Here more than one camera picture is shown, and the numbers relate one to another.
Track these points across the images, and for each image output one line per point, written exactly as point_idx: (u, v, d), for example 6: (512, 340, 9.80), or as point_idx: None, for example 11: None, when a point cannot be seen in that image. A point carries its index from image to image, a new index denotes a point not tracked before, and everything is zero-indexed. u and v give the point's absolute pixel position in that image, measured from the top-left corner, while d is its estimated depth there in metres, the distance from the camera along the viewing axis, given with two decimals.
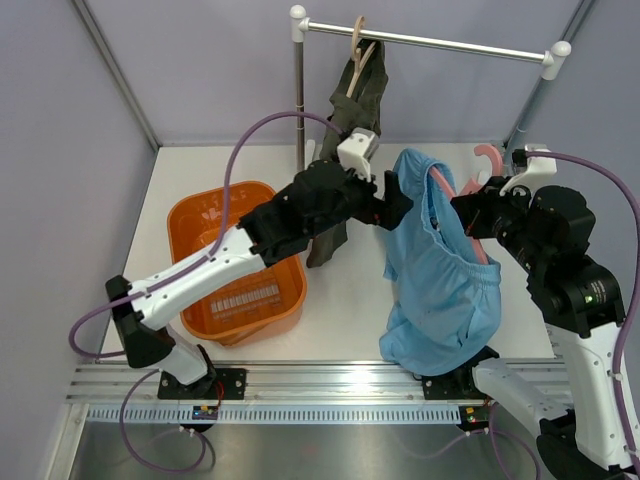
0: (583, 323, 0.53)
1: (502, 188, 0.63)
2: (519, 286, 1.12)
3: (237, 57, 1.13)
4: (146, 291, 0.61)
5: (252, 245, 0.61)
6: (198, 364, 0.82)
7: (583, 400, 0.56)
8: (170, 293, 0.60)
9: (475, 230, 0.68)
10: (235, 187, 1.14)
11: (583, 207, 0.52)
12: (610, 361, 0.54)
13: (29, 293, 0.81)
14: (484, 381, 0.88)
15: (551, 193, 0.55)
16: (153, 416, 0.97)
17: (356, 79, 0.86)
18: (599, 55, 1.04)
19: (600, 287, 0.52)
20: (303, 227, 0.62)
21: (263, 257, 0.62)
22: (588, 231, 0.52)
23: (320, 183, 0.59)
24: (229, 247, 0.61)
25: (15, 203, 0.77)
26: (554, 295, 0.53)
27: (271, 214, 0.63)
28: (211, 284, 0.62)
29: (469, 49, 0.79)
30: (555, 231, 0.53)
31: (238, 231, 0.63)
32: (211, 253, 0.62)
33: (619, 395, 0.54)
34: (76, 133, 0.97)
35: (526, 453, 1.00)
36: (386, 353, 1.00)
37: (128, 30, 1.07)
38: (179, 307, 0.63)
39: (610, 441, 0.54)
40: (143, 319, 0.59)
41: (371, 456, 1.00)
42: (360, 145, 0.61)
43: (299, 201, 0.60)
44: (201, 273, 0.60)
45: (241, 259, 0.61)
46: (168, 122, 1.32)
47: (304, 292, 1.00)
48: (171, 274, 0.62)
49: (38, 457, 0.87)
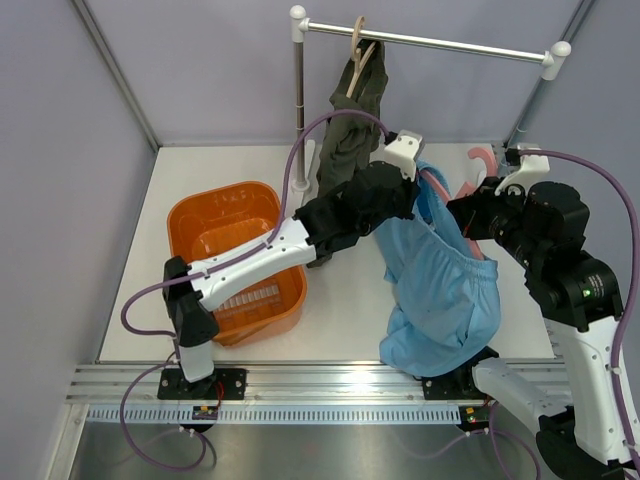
0: (581, 318, 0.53)
1: (497, 188, 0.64)
2: (520, 285, 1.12)
3: (237, 57, 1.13)
4: (206, 272, 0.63)
5: (309, 237, 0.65)
6: (208, 363, 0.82)
7: (582, 395, 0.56)
8: (229, 275, 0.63)
9: (472, 231, 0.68)
10: (236, 187, 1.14)
11: (577, 201, 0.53)
12: (608, 355, 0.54)
13: (29, 293, 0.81)
14: (483, 380, 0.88)
15: (545, 186, 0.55)
16: (154, 416, 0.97)
17: (356, 79, 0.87)
18: (599, 54, 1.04)
19: (598, 282, 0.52)
20: (355, 224, 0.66)
21: (316, 249, 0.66)
22: (582, 225, 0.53)
23: (379, 181, 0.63)
24: (287, 237, 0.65)
25: (14, 202, 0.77)
26: (552, 290, 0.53)
27: (326, 209, 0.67)
28: (267, 270, 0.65)
29: (469, 49, 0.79)
30: (551, 226, 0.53)
31: (294, 223, 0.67)
32: (268, 240, 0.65)
33: (618, 390, 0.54)
34: (76, 132, 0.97)
35: (527, 453, 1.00)
36: (385, 356, 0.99)
37: (129, 30, 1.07)
38: (232, 292, 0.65)
39: (609, 435, 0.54)
40: (203, 298, 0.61)
41: (371, 456, 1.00)
42: (412, 147, 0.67)
43: (356, 197, 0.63)
44: (260, 259, 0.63)
45: (297, 249, 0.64)
46: (168, 123, 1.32)
47: (303, 292, 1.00)
48: (230, 257, 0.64)
49: (38, 457, 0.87)
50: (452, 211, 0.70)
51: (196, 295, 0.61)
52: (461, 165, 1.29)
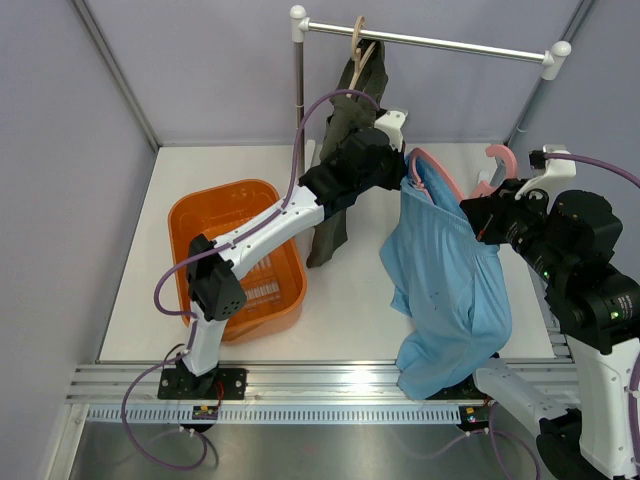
0: (606, 340, 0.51)
1: (518, 191, 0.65)
2: (520, 285, 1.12)
3: (237, 57, 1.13)
4: (232, 242, 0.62)
5: (316, 198, 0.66)
6: (214, 353, 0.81)
7: (593, 408, 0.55)
8: (253, 243, 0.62)
9: (487, 236, 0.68)
10: (236, 186, 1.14)
11: (608, 214, 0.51)
12: (629, 377, 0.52)
13: (28, 294, 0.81)
14: (484, 381, 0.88)
15: (574, 196, 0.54)
16: (154, 416, 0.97)
17: (356, 79, 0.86)
18: (599, 54, 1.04)
19: (627, 303, 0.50)
20: (354, 182, 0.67)
21: (324, 210, 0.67)
22: (612, 240, 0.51)
23: (372, 139, 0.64)
24: (298, 201, 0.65)
25: (15, 202, 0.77)
26: (576, 307, 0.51)
27: (324, 174, 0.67)
28: (287, 235, 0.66)
29: (470, 49, 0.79)
30: (578, 240, 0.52)
31: (301, 189, 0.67)
32: (282, 206, 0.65)
33: (634, 414, 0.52)
34: (76, 132, 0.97)
35: (526, 453, 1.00)
36: (403, 384, 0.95)
37: (129, 30, 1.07)
38: (255, 261, 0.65)
39: (618, 453, 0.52)
40: (233, 267, 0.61)
41: (371, 456, 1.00)
42: (398, 120, 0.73)
43: (352, 158, 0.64)
44: (278, 225, 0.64)
45: (311, 210, 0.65)
46: (167, 123, 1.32)
47: (303, 291, 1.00)
48: (250, 226, 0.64)
49: (38, 457, 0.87)
50: (465, 209, 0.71)
51: (229, 265, 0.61)
52: (459, 163, 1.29)
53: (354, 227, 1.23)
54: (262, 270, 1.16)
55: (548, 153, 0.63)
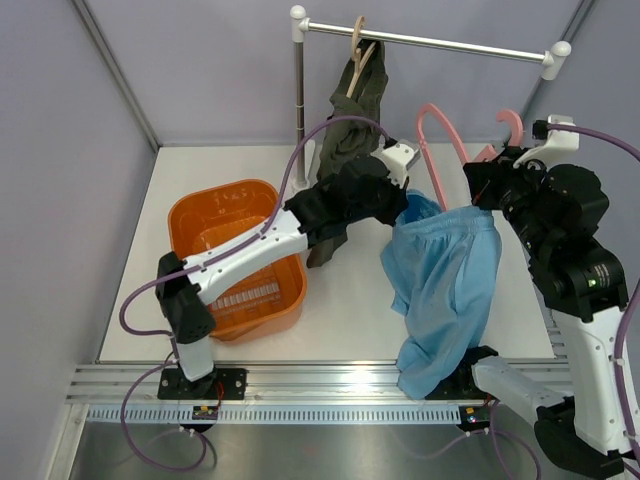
0: (586, 308, 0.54)
1: (517, 161, 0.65)
2: (521, 286, 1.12)
3: (237, 57, 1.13)
4: (203, 265, 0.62)
5: (300, 226, 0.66)
6: (206, 361, 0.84)
7: (582, 381, 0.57)
8: (225, 267, 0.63)
9: (482, 200, 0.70)
10: (238, 186, 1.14)
11: (596, 189, 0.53)
12: (612, 345, 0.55)
13: (28, 293, 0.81)
14: (483, 377, 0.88)
15: (564, 171, 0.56)
16: (153, 416, 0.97)
17: (356, 79, 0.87)
18: (599, 54, 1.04)
19: (603, 271, 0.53)
20: (344, 212, 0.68)
21: (309, 237, 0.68)
22: (599, 215, 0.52)
23: (367, 171, 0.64)
24: (279, 227, 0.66)
25: (15, 201, 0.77)
26: (557, 279, 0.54)
27: (313, 200, 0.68)
28: (262, 261, 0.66)
29: (470, 49, 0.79)
30: (566, 214, 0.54)
31: (285, 214, 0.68)
32: (261, 231, 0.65)
33: (620, 382, 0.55)
34: (77, 132, 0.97)
35: (527, 453, 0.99)
36: (402, 384, 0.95)
37: (129, 31, 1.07)
38: (227, 285, 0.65)
39: (610, 426, 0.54)
40: (200, 291, 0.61)
41: (371, 456, 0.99)
42: (404, 158, 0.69)
43: (344, 187, 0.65)
44: (254, 250, 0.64)
45: (291, 238, 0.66)
46: (167, 123, 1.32)
47: (303, 292, 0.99)
48: (225, 249, 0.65)
49: (38, 457, 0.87)
50: (467, 173, 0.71)
51: (196, 291, 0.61)
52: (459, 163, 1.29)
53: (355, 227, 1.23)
54: (262, 270, 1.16)
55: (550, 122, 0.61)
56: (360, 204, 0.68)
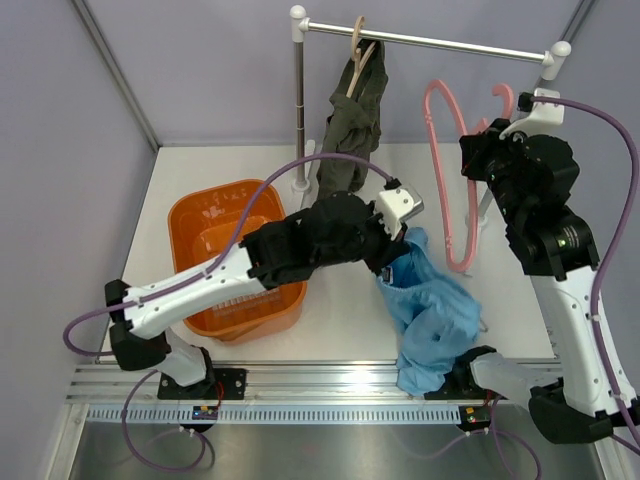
0: (559, 267, 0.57)
1: (503, 132, 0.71)
2: (523, 286, 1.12)
3: (236, 58, 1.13)
4: (139, 300, 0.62)
5: (250, 269, 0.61)
6: (194, 370, 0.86)
7: (567, 345, 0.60)
8: (161, 306, 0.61)
9: (471, 169, 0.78)
10: (236, 186, 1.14)
11: (569, 160, 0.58)
12: (587, 303, 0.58)
13: (29, 293, 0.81)
14: (482, 371, 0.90)
15: (541, 142, 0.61)
16: (152, 416, 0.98)
17: (356, 79, 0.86)
18: (599, 54, 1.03)
19: (573, 234, 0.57)
20: (310, 256, 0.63)
21: (261, 280, 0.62)
22: (569, 183, 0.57)
23: (339, 214, 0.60)
24: (227, 267, 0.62)
25: (14, 202, 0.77)
26: (531, 243, 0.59)
27: (278, 235, 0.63)
28: (206, 302, 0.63)
29: (470, 49, 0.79)
30: (540, 181, 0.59)
31: (240, 250, 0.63)
32: (208, 270, 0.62)
33: (599, 338, 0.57)
34: (77, 132, 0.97)
35: (527, 453, 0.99)
36: (403, 384, 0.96)
37: (129, 31, 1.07)
38: (171, 320, 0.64)
39: (594, 385, 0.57)
40: (132, 329, 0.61)
41: (371, 456, 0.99)
42: (401, 208, 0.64)
43: (314, 228, 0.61)
44: (193, 291, 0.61)
45: (237, 281, 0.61)
46: (167, 123, 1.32)
47: (301, 294, 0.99)
48: (168, 285, 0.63)
49: (38, 457, 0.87)
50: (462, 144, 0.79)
51: (129, 332, 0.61)
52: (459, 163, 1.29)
53: None
54: None
55: (537, 97, 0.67)
56: (326, 247, 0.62)
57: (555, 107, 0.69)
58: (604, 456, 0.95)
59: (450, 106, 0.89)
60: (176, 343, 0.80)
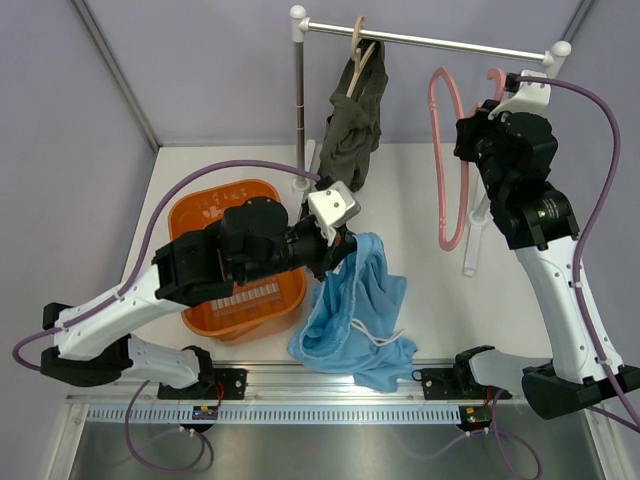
0: (540, 236, 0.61)
1: (491, 113, 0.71)
2: (524, 286, 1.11)
3: (237, 57, 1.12)
4: (64, 326, 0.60)
5: (158, 289, 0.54)
6: (176, 376, 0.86)
7: (554, 317, 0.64)
8: (83, 331, 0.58)
9: (461, 149, 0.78)
10: (236, 184, 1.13)
11: (548, 135, 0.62)
12: (570, 271, 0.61)
13: (29, 293, 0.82)
14: (479, 369, 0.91)
15: (521, 118, 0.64)
16: (150, 416, 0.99)
17: (356, 79, 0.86)
18: (600, 54, 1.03)
19: (553, 206, 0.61)
20: (227, 273, 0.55)
21: (173, 300, 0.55)
22: (548, 156, 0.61)
23: (247, 227, 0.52)
24: (138, 287, 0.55)
25: (15, 202, 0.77)
26: (513, 217, 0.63)
27: (194, 246, 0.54)
28: (129, 323, 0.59)
29: (470, 48, 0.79)
30: (521, 157, 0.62)
31: (152, 268, 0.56)
32: (121, 292, 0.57)
33: (582, 304, 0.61)
34: (77, 133, 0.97)
35: (527, 451, 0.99)
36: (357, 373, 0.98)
37: (129, 31, 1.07)
38: (101, 342, 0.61)
39: (580, 353, 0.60)
40: (61, 354, 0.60)
41: (371, 456, 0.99)
42: (334, 213, 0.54)
43: (225, 241, 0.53)
44: (107, 315, 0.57)
45: (148, 304, 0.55)
46: (167, 123, 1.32)
47: (301, 295, 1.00)
48: (89, 308, 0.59)
49: (38, 457, 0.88)
50: (462, 127, 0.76)
51: (58, 357, 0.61)
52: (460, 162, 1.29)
53: (354, 226, 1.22)
54: None
55: (522, 77, 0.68)
56: (248, 264, 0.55)
57: (542, 89, 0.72)
58: (604, 455, 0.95)
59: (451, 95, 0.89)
60: (155, 351, 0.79)
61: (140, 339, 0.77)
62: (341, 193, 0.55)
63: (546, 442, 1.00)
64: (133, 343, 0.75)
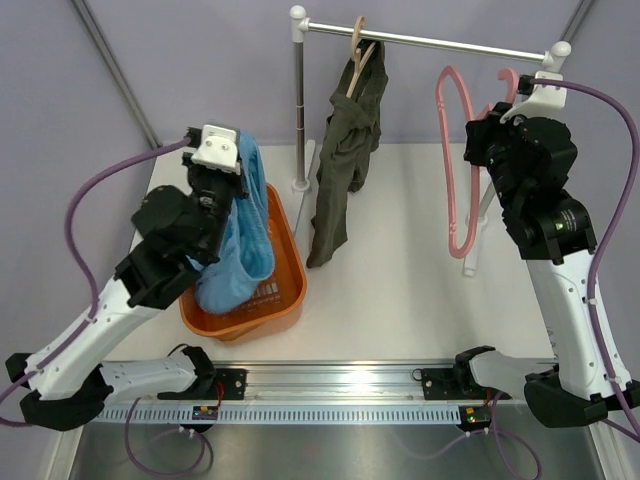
0: (556, 250, 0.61)
1: (504, 116, 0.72)
2: (526, 286, 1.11)
3: (236, 58, 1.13)
4: (39, 368, 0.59)
5: (129, 297, 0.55)
6: (172, 381, 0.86)
7: (563, 332, 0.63)
8: (61, 365, 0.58)
9: (472, 154, 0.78)
10: None
11: (567, 142, 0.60)
12: (584, 287, 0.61)
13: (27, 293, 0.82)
14: (480, 370, 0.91)
15: (538, 126, 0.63)
16: (149, 416, 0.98)
17: (356, 79, 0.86)
18: (600, 54, 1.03)
19: (571, 218, 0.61)
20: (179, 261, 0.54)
21: (146, 304, 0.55)
22: (567, 164, 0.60)
23: (154, 222, 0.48)
24: (109, 304, 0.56)
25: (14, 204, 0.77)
26: (528, 227, 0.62)
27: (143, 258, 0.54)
28: (109, 342, 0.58)
29: (472, 48, 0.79)
30: (539, 165, 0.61)
31: (116, 283, 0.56)
32: (92, 314, 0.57)
33: (594, 320, 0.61)
34: (76, 135, 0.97)
35: (526, 451, 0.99)
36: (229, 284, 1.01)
37: (128, 33, 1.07)
38: (82, 374, 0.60)
39: (589, 369, 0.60)
40: (41, 397, 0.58)
41: (371, 456, 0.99)
42: (228, 153, 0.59)
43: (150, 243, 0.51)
44: (85, 339, 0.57)
45: (123, 316, 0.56)
46: (167, 124, 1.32)
47: (302, 292, 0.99)
48: (59, 344, 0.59)
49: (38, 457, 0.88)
50: (472, 130, 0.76)
51: (38, 401, 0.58)
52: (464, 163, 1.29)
53: (353, 225, 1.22)
54: None
55: (536, 79, 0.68)
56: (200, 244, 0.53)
57: (556, 91, 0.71)
58: (604, 455, 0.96)
59: (458, 90, 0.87)
60: (134, 368, 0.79)
61: (114, 363, 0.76)
62: (216, 138, 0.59)
63: (547, 443, 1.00)
64: (108, 370, 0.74)
